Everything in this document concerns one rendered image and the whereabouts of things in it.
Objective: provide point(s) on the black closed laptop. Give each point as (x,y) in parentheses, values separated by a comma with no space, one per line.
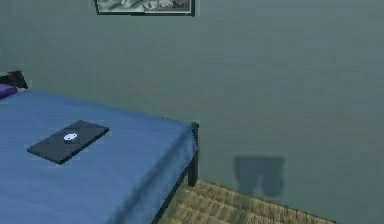
(68,141)

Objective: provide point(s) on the black framed wall picture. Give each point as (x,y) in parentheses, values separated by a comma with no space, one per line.
(145,6)

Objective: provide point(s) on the blue bed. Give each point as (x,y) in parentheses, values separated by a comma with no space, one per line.
(126,173)

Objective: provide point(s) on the purple pillow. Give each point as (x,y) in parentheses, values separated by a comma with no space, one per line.
(6,90)

